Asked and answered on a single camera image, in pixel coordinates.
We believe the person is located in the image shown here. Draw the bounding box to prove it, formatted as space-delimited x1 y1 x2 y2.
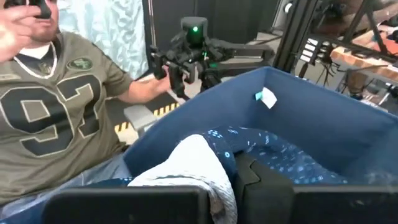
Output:
0 0 175 218

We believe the black metal stand post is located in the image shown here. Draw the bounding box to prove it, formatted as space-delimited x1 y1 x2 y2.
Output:
272 0 315 74

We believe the grey platform with hazard stripes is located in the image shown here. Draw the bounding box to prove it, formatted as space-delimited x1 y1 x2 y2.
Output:
113 92 182 138

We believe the wooden workbench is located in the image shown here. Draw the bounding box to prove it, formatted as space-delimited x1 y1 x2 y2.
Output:
329 29 398 82

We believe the navy white striped fabric basket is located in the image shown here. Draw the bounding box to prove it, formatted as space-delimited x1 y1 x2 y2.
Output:
123 66 398 188

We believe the light blue curtain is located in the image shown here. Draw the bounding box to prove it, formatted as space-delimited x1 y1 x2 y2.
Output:
58 0 150 80

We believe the light blue patterned shirt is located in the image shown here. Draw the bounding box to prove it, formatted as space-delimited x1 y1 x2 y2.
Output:
127 133 239 224

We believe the person's hand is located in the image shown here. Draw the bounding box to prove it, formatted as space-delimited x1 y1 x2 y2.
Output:
0 4 44 63
154 73 174 96

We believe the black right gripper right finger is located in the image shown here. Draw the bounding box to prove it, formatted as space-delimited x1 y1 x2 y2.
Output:
233 152 398 224

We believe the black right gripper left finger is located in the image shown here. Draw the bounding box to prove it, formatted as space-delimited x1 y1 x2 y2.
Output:
42 185 216 224

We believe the navy dotted shirt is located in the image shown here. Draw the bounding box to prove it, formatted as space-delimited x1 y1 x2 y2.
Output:
90 125 349 188

